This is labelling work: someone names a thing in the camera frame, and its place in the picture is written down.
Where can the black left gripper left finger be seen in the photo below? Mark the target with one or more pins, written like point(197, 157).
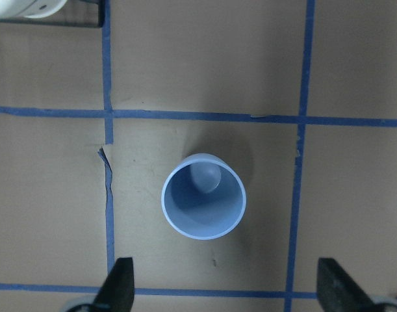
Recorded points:
point(117, 291)

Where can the black wire mug rack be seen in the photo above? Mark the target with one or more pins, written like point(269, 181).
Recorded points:
point(88, 14)

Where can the white mug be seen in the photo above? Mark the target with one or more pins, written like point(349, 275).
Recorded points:
point(33, 9)

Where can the light blue cup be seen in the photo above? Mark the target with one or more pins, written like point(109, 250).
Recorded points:
point(203, 198)

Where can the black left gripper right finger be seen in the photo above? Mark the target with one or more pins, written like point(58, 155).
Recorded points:
point(336, 290)

